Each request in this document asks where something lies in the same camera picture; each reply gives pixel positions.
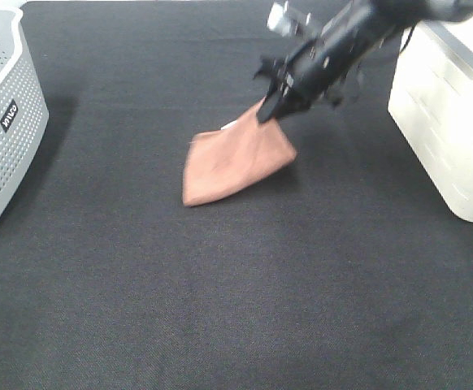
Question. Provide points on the black table mat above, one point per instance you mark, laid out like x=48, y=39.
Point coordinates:
x=345, y=270

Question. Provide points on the cream plastic storage box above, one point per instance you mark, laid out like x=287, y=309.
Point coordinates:
x=431, y=101

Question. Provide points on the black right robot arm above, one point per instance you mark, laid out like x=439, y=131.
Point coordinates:
x=406, y=14

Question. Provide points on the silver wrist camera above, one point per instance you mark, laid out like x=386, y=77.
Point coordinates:
x=286, y=20

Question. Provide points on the brown towel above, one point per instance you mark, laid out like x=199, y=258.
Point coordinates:
x=223, y=162

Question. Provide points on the grey perforated laundry basket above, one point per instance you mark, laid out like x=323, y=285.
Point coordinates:
x=23, y=111

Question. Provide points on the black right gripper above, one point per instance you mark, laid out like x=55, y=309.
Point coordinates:
x=326, y=54

